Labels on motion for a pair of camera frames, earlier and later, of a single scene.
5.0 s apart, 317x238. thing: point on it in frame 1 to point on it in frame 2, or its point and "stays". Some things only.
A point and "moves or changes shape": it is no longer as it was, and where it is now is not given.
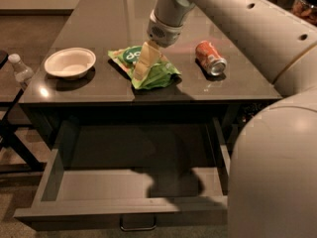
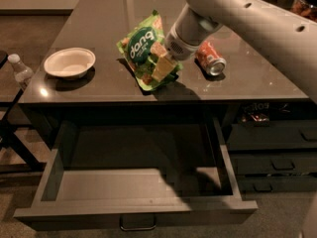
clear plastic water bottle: [21, 72] stays
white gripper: [163, 33] to [179, 46]
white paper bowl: [70, 63] stays
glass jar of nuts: [305, 6] stays
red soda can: [210, 59] stays
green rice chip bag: [161, 73] moves or changes shape
